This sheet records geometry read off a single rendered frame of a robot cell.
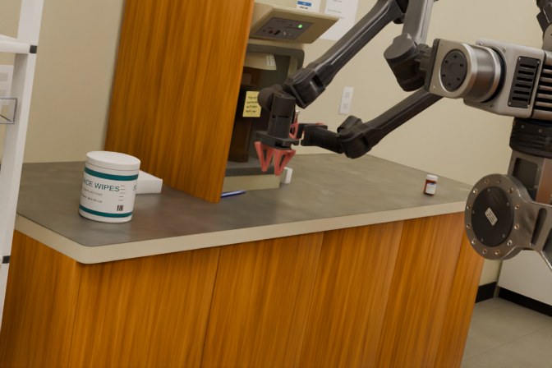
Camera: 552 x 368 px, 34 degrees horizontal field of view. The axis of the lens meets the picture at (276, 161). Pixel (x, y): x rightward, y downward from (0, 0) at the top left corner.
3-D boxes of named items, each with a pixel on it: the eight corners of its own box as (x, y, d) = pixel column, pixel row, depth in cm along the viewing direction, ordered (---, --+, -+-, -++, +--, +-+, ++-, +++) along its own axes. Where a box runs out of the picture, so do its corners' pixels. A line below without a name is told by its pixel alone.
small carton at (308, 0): (296, 8, 273) (299, -12, 272) (304, 10, 277) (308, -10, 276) (310, 11, 270) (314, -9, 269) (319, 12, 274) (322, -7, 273)
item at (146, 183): (89, 183, 255) (91, 169, 255) (135, 181, 267) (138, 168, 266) (114, 195, 247) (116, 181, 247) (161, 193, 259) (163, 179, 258)
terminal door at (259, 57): (215, 177, 269) (238, 42, 262) (281, 173, 293) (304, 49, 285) (217, 177, 269) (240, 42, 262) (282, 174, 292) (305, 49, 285)
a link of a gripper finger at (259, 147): (266, 168, 242) (272, 134, 240) (286, 176, 238) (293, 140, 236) (249, 169, 237) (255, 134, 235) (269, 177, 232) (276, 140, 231)
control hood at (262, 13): (236, 34, 261) (241, -1, 259) (305, 43, 286) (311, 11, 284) (266, 41, 254) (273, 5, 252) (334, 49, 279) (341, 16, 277)
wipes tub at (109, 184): (66, 209, 224) (75, 150, 222) (108, 206, 234) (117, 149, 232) (101, 225, 216) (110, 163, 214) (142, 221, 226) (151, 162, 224)
